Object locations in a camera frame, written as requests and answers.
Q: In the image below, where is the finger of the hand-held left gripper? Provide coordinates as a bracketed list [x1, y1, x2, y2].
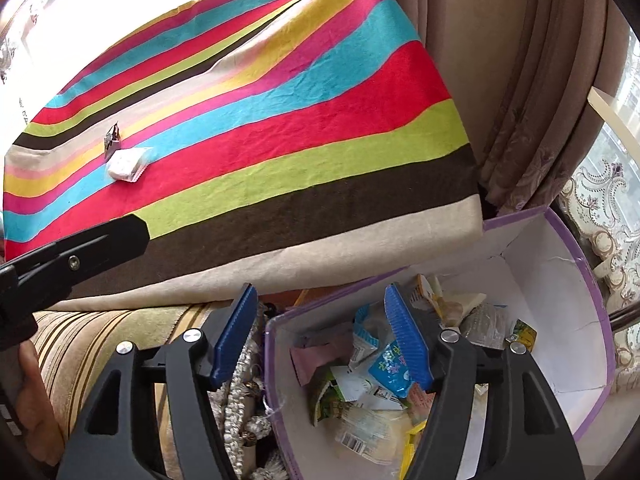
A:
[0, 214, 150, 311]

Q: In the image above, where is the beige tasselled fringe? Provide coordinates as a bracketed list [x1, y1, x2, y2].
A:
[207, 305, 296, 480]

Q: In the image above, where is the grey-white snack packet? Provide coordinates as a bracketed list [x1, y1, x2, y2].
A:
[460, 305, 511, 351]

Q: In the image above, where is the white nut packet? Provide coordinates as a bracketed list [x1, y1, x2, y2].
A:
[330, 365, 383, 406]

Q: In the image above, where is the cream window frame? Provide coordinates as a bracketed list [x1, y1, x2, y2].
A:
[587, 85, 640, 141]

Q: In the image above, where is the purple cardboard box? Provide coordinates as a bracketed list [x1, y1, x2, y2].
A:
[262, 205, 618, 480]

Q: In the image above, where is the embroidered lace curtain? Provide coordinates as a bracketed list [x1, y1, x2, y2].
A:
[555, 160, 640, 396]

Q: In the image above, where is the light blue printed packet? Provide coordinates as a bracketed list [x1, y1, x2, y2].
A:
[367, 342, 418, 401]

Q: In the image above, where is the small black-white candy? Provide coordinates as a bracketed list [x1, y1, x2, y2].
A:
[102, 122, 122, 153]

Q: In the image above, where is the clear packet yellow cake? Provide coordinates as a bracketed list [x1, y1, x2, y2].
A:
[334, 407, 416, 466]

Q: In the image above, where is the blue-edged grey snack packet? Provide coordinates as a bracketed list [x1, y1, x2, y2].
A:
[352, 305, 396, 366]

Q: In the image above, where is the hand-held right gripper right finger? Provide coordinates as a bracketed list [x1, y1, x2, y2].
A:
[384, 284, 586, 480]

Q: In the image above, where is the lilac snack packet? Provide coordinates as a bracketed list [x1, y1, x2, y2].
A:
[295, 322, 353, 348]

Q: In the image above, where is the small white snack packet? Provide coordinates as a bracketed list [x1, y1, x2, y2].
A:
[106, 146, 155, 182]

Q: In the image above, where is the small cake clear packet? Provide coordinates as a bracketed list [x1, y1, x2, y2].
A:
[440, 292, 488, 328]

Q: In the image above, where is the colourful striped tablecloth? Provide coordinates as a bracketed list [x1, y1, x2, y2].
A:
[0, 0, 486, 311]

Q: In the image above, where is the pink snack packet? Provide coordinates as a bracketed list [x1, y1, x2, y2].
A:
[290, 342, 356, 386]

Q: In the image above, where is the person's left hand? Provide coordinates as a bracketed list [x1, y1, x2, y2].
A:
[15, 342, 68, 468]

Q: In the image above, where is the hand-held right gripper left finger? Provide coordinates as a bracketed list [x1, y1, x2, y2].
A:
[55, 283, 260, 480]

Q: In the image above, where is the yellow-green snack packet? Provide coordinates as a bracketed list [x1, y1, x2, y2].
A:
[510, 319, 538, 353]

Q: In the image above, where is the green-white snack packet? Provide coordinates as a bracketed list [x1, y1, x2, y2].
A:
[310, 377, 358, 428]

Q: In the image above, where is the striped sofa towel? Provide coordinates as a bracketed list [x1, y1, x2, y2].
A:
[27, 302, 281, 480]

